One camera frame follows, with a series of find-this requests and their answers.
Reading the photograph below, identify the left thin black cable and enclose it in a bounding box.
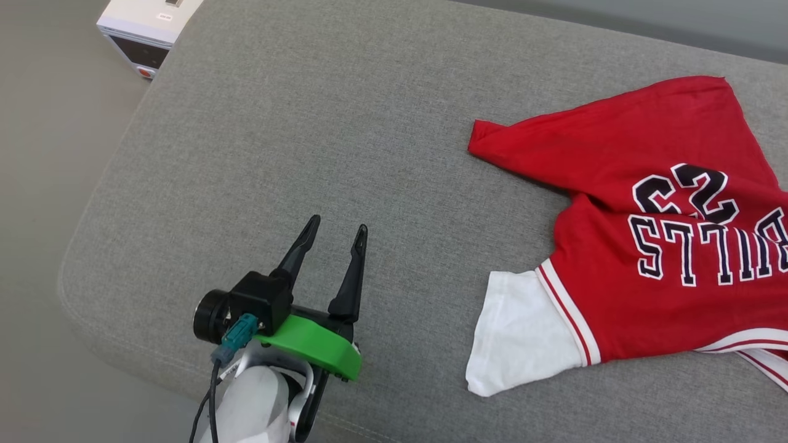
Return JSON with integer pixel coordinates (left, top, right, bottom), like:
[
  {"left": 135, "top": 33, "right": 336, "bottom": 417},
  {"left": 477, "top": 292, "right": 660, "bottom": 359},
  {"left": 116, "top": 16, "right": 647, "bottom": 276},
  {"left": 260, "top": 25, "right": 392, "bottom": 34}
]
[{"left": 188, "top": 388, "right": 216, "bottom": 443}]

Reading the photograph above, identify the white device box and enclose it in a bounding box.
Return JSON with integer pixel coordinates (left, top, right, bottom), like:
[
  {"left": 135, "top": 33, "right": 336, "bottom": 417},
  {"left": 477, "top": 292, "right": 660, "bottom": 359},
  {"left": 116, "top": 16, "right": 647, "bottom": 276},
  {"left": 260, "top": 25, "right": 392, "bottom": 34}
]
[{"left": 97, "top": 0, "right": 205, "bottom": 79}]

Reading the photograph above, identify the left black cable teal connector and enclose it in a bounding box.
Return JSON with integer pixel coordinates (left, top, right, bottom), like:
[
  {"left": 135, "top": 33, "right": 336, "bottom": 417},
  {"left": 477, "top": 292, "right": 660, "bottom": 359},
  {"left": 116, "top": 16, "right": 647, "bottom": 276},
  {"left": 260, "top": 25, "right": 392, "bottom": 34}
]
[{"left": 206, "top": 313, "right": 258, "bottom": 443}]

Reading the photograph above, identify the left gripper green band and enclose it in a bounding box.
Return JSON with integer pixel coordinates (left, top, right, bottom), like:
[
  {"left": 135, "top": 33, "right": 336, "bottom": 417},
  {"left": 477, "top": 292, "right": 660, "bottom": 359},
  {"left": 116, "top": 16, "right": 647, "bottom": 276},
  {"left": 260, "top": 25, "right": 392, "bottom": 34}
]
[{"left": 193, "top": 215, "right": 369, "bottom": 382}]

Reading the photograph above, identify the red white basketball jersey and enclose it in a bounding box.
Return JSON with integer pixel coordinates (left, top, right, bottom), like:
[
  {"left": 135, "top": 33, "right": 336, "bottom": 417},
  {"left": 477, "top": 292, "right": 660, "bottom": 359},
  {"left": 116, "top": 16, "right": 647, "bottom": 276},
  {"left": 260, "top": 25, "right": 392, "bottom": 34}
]
[{"left": 466, "top": 76, "right": 788, "bottom": 397}]

